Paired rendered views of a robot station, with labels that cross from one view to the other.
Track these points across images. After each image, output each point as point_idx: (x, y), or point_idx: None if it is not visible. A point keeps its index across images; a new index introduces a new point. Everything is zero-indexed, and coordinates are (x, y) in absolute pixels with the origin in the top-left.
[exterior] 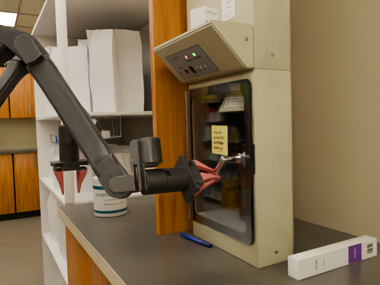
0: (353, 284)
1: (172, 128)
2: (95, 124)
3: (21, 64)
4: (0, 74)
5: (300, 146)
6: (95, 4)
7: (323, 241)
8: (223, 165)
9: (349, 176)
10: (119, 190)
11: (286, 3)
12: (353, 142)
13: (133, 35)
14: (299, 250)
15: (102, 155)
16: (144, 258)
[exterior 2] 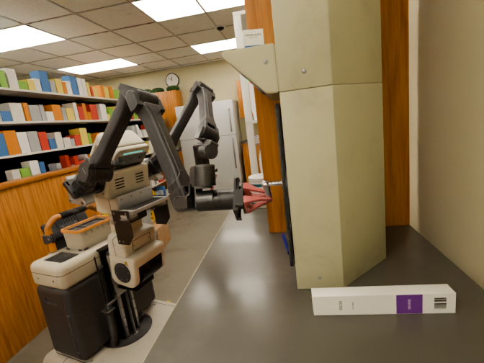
0: (364, 341)
1: (275, 142)
2: (210, 144)
3: (196, 93)
4: None
5: (432, 154)
6: None
7: (410, 274)
8: (266, 189)
9: (474, 199)
10: (178, 207)
11: (323, 0)
12: (480, 157)
13: None
14: (366, 278)
15: (172, 178)
16: (232, 253)
